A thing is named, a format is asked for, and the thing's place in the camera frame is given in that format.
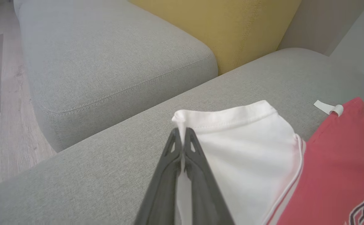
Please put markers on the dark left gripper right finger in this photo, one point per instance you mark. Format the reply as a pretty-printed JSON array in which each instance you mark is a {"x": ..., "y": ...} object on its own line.
[{"x": 207, "y": 203}]

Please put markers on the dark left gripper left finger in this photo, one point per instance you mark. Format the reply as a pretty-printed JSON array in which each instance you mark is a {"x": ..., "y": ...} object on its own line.
[{"x": 160, "y": 200}]

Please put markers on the large grey sofa seat cushion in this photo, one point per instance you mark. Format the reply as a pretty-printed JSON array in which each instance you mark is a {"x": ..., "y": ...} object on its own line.
[{"x": 91, "y": 175}]

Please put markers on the small grey sofa cushion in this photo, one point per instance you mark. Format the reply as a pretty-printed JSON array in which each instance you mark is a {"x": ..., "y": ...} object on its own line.
[{"x": 107, "y": 56}]

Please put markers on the yellow sofa cushion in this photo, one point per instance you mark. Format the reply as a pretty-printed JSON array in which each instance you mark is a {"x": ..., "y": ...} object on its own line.
[{"x": 232, "y": 28}]

